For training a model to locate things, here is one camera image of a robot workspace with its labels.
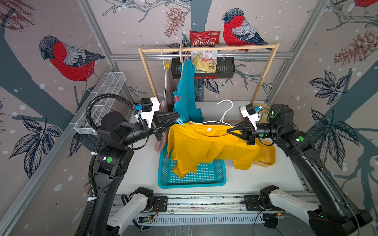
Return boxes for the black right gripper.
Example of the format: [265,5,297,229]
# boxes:
[227,118,281,147]

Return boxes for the teal plastic laundry basket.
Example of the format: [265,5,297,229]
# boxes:
[158,145,226,189]

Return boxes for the white wire hanger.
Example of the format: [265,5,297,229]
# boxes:
[190,99,234,127]

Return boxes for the red clothespin on rod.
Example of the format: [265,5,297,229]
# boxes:
[184,51,190,62]

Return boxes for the yellow clothespin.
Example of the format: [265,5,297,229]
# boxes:
[164,61,171,70]

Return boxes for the red Chuba chips bag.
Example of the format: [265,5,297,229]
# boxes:
[190,30,220,66]

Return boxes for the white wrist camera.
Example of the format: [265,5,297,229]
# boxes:
[240,103,262,130]
[134,97,160,128]

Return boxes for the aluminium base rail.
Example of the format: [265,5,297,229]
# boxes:
[112,191,320,228]

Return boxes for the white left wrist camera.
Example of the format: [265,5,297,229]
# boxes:
[134,97,160,128]

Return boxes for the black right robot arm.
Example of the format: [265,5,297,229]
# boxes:
[227,104,373,236]

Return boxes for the pink-grey t-shirt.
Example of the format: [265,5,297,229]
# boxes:
[155,69,177,153]

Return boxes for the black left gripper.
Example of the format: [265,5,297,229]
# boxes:
[121,112,179,148]

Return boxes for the teal clothespin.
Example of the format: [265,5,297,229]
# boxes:
[176,118,184,126]

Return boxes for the wooden ring hanger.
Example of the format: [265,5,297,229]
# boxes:
[179,44,184,65]

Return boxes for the teal t-shirt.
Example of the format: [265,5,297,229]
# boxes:
[173,57,203,123]

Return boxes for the white wire wall shelf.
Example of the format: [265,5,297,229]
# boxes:
[74,72,126,135]

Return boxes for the yellow bowl with buns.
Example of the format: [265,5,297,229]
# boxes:
[254,103,270,112]

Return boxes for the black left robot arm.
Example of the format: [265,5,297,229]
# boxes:
[75,93,180,236]

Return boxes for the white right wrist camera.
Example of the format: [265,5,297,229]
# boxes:
[240,103,262,130]

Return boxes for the wooden clothes rack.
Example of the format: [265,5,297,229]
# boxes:
[138,41,280,103]

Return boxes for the yellow plastic tray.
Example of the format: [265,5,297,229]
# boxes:
[253,139,277,168]

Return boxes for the black wall basket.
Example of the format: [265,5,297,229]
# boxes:
[171,56,236,79]

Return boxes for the yellow t-shirt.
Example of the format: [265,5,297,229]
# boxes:
[167,122,265,179]

